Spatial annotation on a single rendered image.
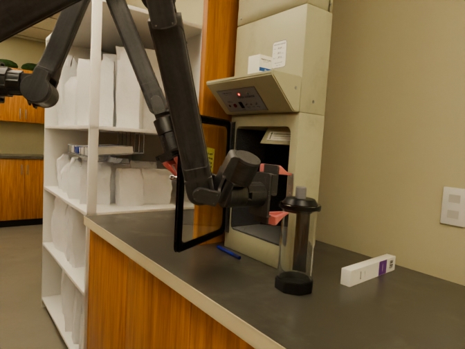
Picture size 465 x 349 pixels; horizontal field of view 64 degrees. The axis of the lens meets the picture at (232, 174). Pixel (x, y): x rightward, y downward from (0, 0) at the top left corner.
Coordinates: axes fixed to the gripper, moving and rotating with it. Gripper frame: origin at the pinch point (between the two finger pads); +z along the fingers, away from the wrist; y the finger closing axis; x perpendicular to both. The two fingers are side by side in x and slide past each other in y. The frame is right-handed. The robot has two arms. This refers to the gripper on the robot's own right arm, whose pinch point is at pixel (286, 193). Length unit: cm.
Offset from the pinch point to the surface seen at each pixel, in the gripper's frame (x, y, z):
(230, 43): 45, 48, 13
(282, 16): 18, 50, 11
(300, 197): -1.0, -0.8, 4.3
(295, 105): 8.5, 23.5, 9.6
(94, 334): 99, -78, -12
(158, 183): 137, -14, 34
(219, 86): 34.2, 29.7, 1.2
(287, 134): 17.1, 15.8, 16.5
